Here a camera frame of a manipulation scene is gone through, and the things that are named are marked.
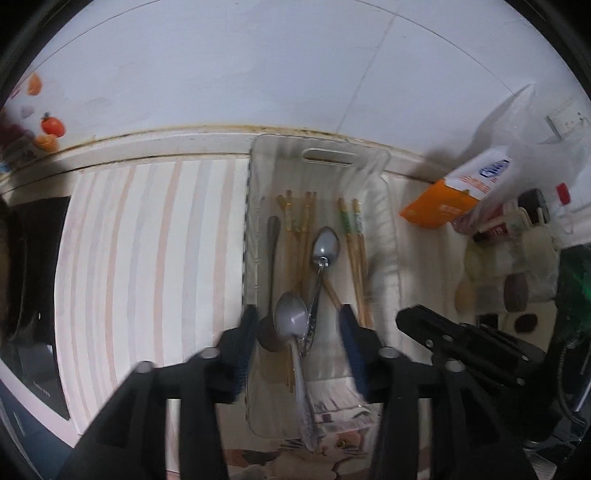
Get round bowl steel spoon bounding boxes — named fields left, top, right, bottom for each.
left=257, top=216, right=283, bottom=352

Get wooden chopstick blue band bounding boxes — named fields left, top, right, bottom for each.
left=295, top=191, right=311, bottom=294

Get blue kitchen cabinet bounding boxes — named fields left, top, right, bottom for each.
left=1, top=384, right=72, bottom=479

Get clear plastic organizer bin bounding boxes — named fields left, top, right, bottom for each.
left=243, top=134, right=401, bottom=435

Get striped cat table mat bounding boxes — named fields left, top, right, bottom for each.
left=52, top=154, right=463, bottom=480

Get orange white salt bag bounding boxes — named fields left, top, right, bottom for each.
left=400, top=146, right=515, bottom=229

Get red cap oil bottle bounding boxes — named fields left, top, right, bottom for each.
left=517, top=182, right=571, bottom=232

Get clear plastic bag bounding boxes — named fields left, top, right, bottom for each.
left=453, top=84, right=590, bottom=235

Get black gas stove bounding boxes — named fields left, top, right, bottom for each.
left=1, top=196, right=70, bottom=420

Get white wall socket strip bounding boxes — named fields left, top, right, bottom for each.
left=547, top=99, right=588, bottom=140

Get fruit wall stickers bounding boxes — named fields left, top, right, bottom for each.
left=1, top=71, right=66, bottom=154

